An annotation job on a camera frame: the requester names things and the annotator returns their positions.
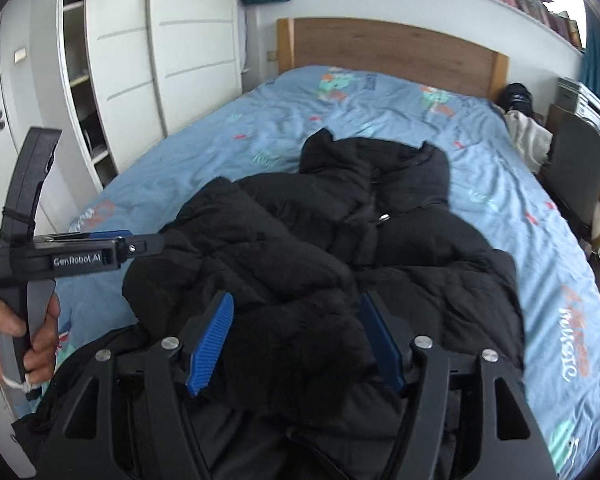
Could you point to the grey chair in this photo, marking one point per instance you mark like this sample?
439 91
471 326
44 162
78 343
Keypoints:
577 160

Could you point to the grey printer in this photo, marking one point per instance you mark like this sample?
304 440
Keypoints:
582 97

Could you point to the black puffer jacket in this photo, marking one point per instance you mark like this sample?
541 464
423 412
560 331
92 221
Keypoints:
300 240

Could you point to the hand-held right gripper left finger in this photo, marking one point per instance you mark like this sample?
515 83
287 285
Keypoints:
211 345

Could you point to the blue printed bed sheet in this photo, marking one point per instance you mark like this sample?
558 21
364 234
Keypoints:
260 125

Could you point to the wooden headboard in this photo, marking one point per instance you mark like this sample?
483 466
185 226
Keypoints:
390 47

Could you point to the white door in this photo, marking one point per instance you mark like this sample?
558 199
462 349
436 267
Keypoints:
10 170

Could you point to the wall light switch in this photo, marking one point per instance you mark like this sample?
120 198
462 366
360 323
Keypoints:
20 55

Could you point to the white wardrobe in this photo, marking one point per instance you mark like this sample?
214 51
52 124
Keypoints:
180 45

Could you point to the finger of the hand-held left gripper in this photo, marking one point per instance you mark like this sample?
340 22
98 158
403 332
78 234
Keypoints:
142 249
107 234

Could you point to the black backpack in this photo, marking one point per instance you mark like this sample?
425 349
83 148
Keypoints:
517 97

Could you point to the white cloth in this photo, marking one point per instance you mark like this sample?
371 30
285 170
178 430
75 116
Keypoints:
527 137

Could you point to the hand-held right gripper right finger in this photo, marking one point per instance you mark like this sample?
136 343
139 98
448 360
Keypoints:
385 355

